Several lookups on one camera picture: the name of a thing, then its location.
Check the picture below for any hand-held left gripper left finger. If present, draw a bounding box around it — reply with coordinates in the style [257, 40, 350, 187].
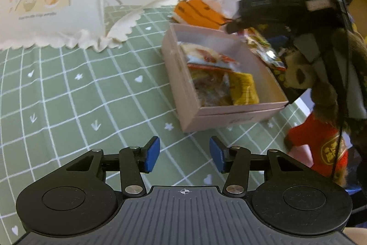
[64, 136, 161, 197]

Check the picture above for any green checkered tablecloth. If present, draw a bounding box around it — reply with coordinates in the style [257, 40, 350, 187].
[0, 4, 356, 242]

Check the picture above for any black cable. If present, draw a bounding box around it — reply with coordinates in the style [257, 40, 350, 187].
[330, 30, 352, 185]

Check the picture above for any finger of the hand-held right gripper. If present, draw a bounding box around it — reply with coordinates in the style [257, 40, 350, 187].
[225, 18, 260, 34]
[270, 34, 290, 47]

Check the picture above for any white rice cracker packet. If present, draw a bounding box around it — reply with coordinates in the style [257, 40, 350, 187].
[179, 42, 240, 69]

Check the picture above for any red chestnut snack packet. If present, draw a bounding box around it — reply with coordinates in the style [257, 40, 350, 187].
[244, 28, 287, 71]

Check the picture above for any orange tissue box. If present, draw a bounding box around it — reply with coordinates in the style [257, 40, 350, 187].
[173, 0, 230, 30]

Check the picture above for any yellow snack packet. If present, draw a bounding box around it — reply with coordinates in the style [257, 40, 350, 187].
[228, 71, 260, 106]

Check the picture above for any pink cardboard box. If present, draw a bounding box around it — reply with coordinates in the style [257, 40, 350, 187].
[161, 23, 289, 133]

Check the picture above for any clear packet with brown pastry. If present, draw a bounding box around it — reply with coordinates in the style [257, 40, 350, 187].
[188, 63, 234, 107]

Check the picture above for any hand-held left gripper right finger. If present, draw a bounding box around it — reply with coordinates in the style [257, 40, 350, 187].
[209, 136, 304, 197]

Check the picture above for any person's right forearm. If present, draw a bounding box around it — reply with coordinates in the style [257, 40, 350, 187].
[282, 28, 367, 148]

